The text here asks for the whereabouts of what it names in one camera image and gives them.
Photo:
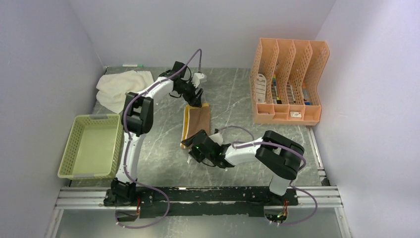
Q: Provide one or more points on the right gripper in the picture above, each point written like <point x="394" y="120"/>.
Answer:
<point x="194" y="154"/>

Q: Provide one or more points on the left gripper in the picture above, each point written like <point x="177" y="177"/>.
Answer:
<point x="193" y="99"/>

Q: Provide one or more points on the yellow brown bear towel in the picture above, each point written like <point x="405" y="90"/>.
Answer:
<point x="195" y="119"/>

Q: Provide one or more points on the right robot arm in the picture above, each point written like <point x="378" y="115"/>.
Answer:
<point x="283" y="156"/>

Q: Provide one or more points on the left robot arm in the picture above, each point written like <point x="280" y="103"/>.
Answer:
<point x="137" y="120"/>

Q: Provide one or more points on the white tag in organizer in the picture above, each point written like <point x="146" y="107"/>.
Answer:
<point x="260" y="88"/>

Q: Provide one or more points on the white green marker pen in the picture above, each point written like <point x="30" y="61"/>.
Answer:
<point x="132" y="65"/>

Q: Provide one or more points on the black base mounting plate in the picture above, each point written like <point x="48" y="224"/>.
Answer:
<point x="197" y="201"/>

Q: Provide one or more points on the white crumpled towel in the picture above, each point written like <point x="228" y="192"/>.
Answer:
<point x="112" y="88"/>

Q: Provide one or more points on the orange file organizer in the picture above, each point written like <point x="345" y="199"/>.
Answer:
<point x="292" y="69"/>

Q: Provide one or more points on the green plastic basket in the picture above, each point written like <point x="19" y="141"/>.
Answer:
<point x="93" y="148"/>

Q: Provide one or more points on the small white box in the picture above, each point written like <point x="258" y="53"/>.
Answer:
<point x="296" y="115"/>

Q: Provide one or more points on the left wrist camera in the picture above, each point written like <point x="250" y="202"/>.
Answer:
<point x="198" y="78"/>

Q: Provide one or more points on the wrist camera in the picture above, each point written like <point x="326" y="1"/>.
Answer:
<point x="198" y="78"/>
<point x="217" y="138"/>

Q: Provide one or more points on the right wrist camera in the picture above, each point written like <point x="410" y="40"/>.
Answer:
<point x="217" y="138"/>

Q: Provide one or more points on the aluminium frame rails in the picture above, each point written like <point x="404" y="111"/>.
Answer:
<point x="89" y="194"/>

